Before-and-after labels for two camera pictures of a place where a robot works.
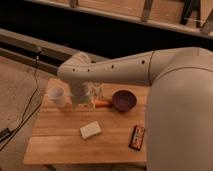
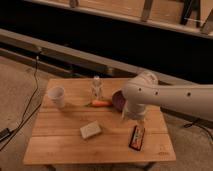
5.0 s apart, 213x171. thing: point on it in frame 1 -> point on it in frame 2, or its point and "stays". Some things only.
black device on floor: x=5 y=132 stays
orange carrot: x=103 y=103 stays
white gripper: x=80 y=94 -> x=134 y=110
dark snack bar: x=137 y=138 stays
